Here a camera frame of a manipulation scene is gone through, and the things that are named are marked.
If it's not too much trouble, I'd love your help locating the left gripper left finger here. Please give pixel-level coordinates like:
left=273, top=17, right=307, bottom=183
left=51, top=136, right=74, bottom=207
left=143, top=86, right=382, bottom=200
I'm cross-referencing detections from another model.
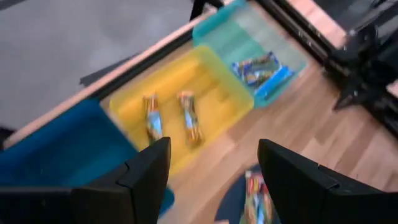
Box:
left=0, top=136, right=172, bottom=224

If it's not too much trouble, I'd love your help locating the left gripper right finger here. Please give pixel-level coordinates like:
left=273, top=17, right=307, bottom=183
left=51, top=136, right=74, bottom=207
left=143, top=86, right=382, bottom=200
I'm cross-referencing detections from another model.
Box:
left=256, top=138, right=398, bottom=224

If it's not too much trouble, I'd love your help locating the red-end chewy granola bar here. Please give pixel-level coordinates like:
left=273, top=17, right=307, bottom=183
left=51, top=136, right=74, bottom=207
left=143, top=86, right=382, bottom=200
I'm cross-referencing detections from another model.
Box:
left=242, top=169, right=274, bottom=224

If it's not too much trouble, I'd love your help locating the orange-end chewy granola bar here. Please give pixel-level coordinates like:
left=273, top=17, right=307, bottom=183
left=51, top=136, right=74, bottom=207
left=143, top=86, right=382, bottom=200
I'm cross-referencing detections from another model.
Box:
left=177, top=90, right=205, bottom=147
left=142, top=93, right=164, bottom=144

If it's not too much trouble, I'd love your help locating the blue-wrapper granola bar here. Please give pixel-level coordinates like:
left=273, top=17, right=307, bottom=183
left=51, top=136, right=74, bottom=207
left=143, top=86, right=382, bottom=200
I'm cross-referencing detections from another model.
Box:
left=241, top=51, right=282, bottom=85
left=231, top=58, right=259, bottom=88
left=253, top=64, right=295, bottom=101

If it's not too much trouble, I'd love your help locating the round dark woven mat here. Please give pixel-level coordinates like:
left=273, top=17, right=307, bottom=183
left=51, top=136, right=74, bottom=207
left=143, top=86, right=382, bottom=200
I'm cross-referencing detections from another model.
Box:
left=213, top=164, right=280, bottom=224

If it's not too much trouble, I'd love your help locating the blue plastic bin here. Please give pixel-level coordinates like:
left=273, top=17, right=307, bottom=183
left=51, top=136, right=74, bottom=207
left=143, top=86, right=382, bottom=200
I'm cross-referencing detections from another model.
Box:
left=0, top=98, right=175, bottom=215

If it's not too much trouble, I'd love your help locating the yellow plastic bin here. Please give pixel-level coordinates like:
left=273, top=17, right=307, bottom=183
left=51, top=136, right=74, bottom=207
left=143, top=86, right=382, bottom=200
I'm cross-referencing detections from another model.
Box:
left=108, top=44, right=255, bottom=175

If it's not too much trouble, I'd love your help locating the green plastic bin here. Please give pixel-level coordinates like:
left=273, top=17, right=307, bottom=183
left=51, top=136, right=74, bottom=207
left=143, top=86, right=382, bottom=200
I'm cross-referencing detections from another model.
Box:
left=192, top=0, right=308, bottom=109

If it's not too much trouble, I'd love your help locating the black table clamp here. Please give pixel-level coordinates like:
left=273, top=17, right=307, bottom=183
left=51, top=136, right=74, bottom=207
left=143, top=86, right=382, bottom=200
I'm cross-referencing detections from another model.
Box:
left=189, top=0, right=224, bottom=21

